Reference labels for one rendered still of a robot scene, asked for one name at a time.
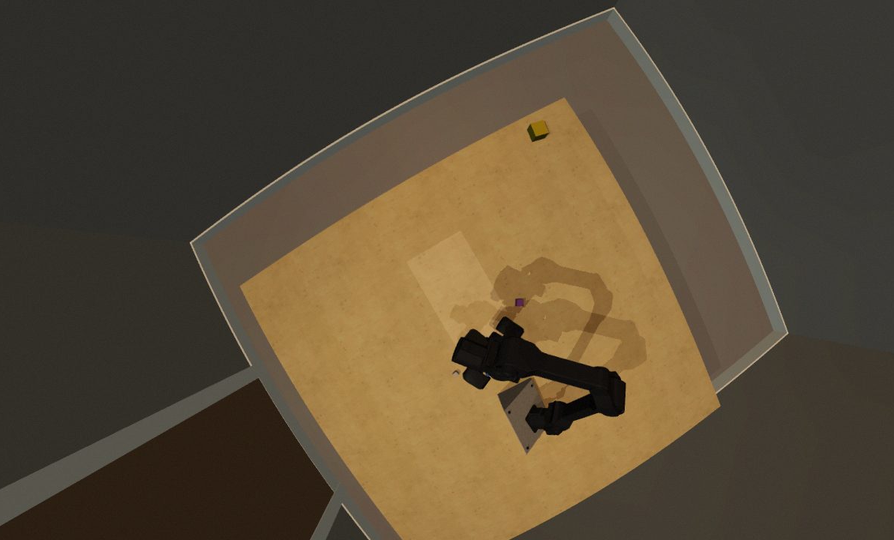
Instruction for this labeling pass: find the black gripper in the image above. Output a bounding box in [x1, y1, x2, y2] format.
[462, 316, 524, 389]

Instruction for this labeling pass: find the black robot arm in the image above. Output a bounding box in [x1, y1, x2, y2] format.
[452, 328, 626, 436]

